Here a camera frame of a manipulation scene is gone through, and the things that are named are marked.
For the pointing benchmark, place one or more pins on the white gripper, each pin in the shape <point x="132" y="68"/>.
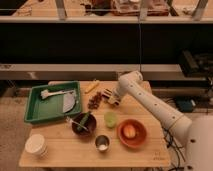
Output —
<point x="115" y="97"/>

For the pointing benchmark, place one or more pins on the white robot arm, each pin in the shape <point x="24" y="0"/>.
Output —
<point x="195" y="135"/>

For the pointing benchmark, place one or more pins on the green plastic cup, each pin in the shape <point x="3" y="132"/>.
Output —
<point x="110" y="119"/>

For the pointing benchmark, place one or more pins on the small metal cup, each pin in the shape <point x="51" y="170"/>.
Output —
<point x="102" y="143"/>

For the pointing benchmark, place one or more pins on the brown grape bunch toy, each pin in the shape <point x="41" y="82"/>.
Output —
<point x="94" y="102"/>

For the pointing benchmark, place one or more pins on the yellow banana toy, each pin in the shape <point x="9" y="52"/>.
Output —
<point x="91" y="86"/>

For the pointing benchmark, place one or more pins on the green vegetable in bowl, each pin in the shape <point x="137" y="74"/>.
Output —
<point x="83" y="121"/>

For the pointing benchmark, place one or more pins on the dark brown bowl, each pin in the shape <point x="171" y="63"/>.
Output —
<point x="90" y="124"/>

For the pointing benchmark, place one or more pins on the orange bowl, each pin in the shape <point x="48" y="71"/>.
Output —
<point x="140" y="137"/>

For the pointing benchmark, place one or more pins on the metal spoon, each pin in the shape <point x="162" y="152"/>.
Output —
<point x="69" y="120"/>

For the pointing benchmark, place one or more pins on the white brush in tray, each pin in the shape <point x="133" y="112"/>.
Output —
<point x="46" y="93"/>

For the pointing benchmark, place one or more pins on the green plastic tray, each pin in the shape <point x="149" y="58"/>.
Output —
<point x="40" y="110"/>

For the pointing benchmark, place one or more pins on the black device on shelf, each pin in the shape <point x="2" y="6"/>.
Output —
<point x="196" y="65"/>

